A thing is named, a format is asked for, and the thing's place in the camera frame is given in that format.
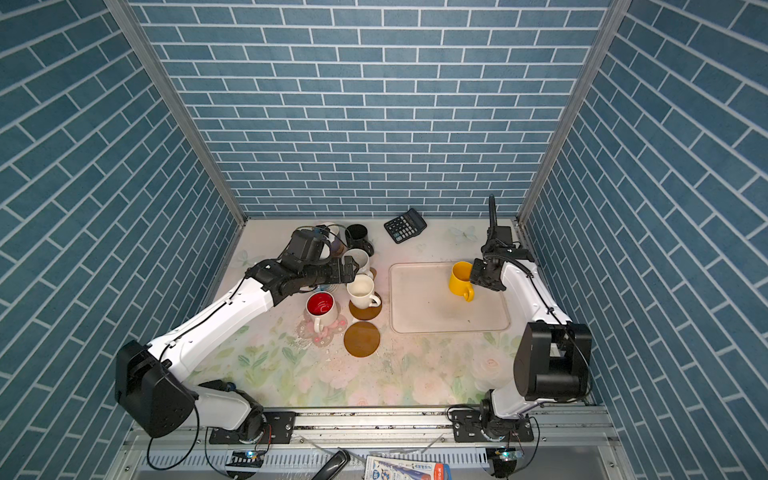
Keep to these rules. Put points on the beige rectangular tray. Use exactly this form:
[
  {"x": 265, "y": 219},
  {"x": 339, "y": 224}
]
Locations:
[{"x": 421, "y": 302}]

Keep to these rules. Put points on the pink flower coaster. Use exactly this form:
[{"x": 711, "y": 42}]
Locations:
[{"x": 319, "y": 335}]

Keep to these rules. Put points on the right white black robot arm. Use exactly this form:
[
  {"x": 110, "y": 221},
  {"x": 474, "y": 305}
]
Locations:
[{"x": 551, "y": 364}]

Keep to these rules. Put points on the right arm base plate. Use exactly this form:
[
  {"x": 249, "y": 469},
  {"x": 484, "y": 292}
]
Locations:
[{"x": 471, "y": 426}]

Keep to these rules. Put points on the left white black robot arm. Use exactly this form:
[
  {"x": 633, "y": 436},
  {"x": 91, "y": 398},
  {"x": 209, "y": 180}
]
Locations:
[{"x": 151, "y": 381}]

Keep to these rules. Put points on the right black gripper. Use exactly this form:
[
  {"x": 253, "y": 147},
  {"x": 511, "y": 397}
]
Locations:
[{"x": 477, "y": 264}]

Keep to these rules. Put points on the black mug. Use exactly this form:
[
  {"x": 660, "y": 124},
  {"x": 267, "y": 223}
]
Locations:
[{"x": 357, "y": 238}]

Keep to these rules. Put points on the white mug red inside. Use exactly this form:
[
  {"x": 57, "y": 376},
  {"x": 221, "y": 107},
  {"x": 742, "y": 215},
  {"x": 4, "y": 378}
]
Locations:
[{"x": 321, "y": 311}]

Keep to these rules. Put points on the amber glossy round coaster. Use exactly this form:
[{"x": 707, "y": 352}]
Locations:
[{"x": 364, "y": 314}]

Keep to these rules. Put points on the black handheld device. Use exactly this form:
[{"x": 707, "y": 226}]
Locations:
[{"x": 337, "y": 462}]

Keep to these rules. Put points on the black desk calculator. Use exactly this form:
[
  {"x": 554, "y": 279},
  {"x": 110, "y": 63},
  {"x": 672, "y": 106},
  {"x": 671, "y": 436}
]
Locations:
[{"x": 406, "y": 226}]

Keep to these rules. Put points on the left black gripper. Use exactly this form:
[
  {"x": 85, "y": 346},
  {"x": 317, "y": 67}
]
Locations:
[{"x": 337, "y": 275}]

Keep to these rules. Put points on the lilac mug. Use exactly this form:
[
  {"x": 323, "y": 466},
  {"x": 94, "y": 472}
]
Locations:
[{"x": 332, "y": 231}]

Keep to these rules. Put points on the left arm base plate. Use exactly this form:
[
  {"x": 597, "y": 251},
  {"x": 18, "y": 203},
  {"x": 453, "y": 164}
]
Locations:
[{"x": 271, "y": 427}]

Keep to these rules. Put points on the yellow mug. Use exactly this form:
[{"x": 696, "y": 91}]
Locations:
[{"x": 459, "y": 282}]

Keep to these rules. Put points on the printed paper box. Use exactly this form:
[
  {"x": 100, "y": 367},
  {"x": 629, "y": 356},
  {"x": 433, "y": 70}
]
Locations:
[{"x": 380, "y": 468}]

